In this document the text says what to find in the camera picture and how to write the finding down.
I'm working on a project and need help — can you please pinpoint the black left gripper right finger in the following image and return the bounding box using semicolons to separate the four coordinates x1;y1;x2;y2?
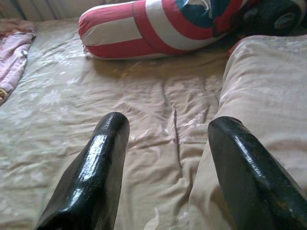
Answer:
208;116;307;230

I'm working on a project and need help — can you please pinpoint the pink cartoon bear blanket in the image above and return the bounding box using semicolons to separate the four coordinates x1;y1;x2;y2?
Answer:
0;18;36;106

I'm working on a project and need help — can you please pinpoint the red white striped bolster pillow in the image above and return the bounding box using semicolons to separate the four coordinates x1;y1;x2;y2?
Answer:
78;0;262;60

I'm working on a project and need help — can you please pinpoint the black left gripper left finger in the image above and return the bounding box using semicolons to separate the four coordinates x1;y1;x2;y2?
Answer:
35;112;130;230

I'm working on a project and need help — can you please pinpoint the bed with beige floral sheet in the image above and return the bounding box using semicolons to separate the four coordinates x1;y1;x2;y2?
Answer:
0;19;307;230

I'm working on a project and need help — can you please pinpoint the dark round plush cushion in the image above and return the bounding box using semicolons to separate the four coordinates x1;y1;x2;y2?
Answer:
236;0;307;38

